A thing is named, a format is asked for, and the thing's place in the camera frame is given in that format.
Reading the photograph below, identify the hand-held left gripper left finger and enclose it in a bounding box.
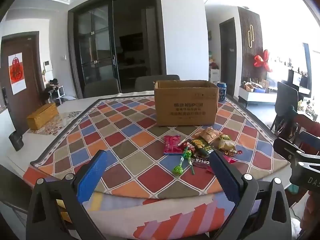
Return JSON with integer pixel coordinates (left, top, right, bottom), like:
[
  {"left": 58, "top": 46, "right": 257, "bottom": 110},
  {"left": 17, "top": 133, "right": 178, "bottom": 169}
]
[{"left": 26, "top": 150, "right": 108, "bottom": 240}]

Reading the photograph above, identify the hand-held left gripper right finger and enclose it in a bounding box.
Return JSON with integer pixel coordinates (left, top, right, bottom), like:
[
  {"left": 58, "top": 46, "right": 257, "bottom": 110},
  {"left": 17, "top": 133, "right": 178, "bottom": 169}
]
[{"left": 209, "top": 150, "right": 292, "bottom": 240}]

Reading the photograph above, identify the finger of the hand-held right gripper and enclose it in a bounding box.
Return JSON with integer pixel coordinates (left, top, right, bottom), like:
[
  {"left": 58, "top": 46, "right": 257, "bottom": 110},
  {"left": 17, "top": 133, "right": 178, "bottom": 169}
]
[{"left": 273, "top": 137, "right": 320, "bottom": 174}]

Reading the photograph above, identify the maroon snack packet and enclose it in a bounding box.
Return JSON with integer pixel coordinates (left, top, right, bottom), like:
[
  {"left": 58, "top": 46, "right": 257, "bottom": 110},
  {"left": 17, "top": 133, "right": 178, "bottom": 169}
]
[{"left": 191, "top": 155, "right": 213, "bottom": 168}]

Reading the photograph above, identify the olive green snack packet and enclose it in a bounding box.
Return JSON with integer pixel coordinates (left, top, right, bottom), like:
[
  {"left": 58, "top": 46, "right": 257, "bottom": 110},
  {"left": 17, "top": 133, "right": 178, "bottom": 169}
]
[{"left": 217, "top": 135, "right": 235, "bottom": 152}]

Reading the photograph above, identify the dark green snack packet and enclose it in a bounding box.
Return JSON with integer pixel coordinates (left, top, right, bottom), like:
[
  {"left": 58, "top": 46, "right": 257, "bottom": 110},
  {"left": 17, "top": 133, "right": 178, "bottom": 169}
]
[{"left": 187, "top": 139, "right": 215, "bottom": 158}]

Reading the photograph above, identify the green lollipop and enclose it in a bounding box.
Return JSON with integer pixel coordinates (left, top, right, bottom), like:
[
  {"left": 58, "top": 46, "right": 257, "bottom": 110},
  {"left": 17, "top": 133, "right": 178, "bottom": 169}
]
[
  {"left": 172, "top": 147, "right": 190, "bottom": 176},
  {"left": 184, "top": 146, "right": 195, "bottom": 175}
]

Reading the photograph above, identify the tan biscuit packet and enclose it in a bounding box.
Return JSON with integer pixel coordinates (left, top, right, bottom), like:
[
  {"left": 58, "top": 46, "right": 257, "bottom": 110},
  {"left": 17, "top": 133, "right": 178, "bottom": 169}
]
[{"left": 199, "top": 127, "right": 223, "bottom": 143}]

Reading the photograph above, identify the pink snack packet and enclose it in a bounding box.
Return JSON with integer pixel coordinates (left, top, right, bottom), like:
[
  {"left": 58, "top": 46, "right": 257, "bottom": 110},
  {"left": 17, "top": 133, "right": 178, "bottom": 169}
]
[{"left": 163, "top": 135, "right": 181, "bottom": 155}]

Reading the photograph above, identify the brown cardboard box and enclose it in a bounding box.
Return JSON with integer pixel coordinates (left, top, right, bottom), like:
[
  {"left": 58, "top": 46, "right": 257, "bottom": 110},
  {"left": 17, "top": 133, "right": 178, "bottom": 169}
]
[{"left": 153, "top": 80, "right": 220, "bottom": 127}]

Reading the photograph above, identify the person's pink clothing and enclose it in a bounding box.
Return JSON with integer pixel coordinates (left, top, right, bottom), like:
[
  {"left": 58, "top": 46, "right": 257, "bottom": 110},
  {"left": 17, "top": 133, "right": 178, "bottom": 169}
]
[{"left": 299, "top": 190, "right": 320, "bottom": 240}]

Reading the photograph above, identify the dark armchair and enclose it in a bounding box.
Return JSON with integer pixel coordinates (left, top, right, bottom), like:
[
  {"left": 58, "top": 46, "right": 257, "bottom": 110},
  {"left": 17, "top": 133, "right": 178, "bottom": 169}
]
[{"left": 271, "top": 81, "right": 299, "bottom": 133}]

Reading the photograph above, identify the diamond patterned tablecloth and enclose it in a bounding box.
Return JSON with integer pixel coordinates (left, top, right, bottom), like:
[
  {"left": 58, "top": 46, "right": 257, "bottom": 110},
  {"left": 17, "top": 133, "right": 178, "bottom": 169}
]
[{"left": 30, "top": 94, "right": 292, "bottom": 200}]

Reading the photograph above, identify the white low cabinet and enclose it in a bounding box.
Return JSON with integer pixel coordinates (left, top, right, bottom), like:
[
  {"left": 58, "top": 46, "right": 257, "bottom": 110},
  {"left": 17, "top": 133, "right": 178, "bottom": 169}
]
[{"left": 239, "top": 85, "right": 278, "bottom": 106}]

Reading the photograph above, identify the pile of small boxes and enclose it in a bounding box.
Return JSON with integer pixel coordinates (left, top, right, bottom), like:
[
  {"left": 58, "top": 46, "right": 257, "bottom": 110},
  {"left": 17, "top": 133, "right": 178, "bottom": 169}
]
[{"left": 242, "top": 79, "right": 275, "bottom": 93}]

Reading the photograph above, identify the tan woven tissue box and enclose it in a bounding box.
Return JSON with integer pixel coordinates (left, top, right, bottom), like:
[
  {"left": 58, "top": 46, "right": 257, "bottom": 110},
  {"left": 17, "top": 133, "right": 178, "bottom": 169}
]
[{"left": 27, "top": 102, "right": 59, "bottom": 130}]

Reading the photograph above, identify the black mug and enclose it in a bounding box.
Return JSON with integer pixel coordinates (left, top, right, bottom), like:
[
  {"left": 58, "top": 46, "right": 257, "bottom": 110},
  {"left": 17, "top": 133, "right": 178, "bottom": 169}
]
[{"left": 9, "top": 131, "right": 24, "bottom": 152}]

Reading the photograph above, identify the blue soda can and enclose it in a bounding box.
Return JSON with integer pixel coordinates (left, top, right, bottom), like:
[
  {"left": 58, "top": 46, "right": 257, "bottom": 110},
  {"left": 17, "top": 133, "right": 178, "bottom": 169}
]
[{"left": 216, "top": 82, "right": 227, "bottom": 102}]

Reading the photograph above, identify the white shoe rack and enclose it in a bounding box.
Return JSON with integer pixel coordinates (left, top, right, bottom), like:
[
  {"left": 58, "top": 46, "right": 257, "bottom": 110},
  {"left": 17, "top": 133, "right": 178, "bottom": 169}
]
[{"left": 48, "top": 85, "right": 66, "bottom": 105}]

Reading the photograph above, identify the red bow decoration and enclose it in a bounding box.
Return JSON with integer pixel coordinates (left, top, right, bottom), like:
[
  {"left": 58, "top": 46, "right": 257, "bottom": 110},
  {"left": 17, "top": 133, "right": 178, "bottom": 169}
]
[{"left": 254, "top": 50, "right": 272, "bottom": 71}]

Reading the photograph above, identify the grey dining chair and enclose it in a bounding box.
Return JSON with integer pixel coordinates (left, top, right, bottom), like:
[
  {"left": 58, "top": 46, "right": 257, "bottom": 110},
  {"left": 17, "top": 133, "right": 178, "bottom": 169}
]
[
  {"left": 83, "top": 78, "right": 120, "bottom": 98},
  {"left": 134, "top": 74, "right": 180, "bottom": 92}
]

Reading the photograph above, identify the white storage box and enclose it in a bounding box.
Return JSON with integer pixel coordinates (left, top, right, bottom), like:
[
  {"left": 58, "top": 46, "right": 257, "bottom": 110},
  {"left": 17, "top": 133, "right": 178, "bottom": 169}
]
[{"left": 209, "top": 69, "right": 220, "bottom": 83}]

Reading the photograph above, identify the black bag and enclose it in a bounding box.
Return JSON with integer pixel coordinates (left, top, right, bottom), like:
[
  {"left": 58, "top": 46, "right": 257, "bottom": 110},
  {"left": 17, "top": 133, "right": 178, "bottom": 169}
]
[{"left": 45, "top": 79, "right": 60, "bottom": 92}]

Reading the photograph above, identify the dark interior door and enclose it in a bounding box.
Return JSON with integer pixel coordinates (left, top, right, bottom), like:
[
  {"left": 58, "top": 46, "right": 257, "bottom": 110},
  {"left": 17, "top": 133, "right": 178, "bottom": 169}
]
[{"left": 219, "top": 17, "right": 237, "bottom": 96}]

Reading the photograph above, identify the brown entrance door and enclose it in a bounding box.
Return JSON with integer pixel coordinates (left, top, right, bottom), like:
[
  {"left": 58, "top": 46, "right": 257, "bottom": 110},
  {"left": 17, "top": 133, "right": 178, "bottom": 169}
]
[{"left": 0, "top": 31, "right": 47, "bottom": 135}]

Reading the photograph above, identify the red and white door poster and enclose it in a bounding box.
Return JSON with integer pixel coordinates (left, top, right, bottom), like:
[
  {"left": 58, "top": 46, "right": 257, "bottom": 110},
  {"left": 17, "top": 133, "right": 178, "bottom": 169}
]
[{"left": 8, "top": 52, "right": 27, "bottom": 95}]

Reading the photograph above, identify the black framed glass sliding door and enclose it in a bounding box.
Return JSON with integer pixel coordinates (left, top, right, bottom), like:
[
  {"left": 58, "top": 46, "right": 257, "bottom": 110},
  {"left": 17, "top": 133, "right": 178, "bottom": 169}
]
[{"left": 67, "top": 0, "right": 167, "bottom": 93}]

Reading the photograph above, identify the dark slatted wall panel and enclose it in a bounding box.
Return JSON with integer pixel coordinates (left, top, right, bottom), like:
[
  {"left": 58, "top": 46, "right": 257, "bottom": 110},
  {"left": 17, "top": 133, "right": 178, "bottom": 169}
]
[{"left": 237, "top": 6, "right": 264, "bottom": 82}]

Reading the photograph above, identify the gold wall ornament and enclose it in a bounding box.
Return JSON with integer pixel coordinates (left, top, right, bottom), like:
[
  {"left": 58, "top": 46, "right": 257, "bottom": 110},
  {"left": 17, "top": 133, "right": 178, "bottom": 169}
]
[{"left": 247, "top": 25, "right": 257, "bottom": 48}]

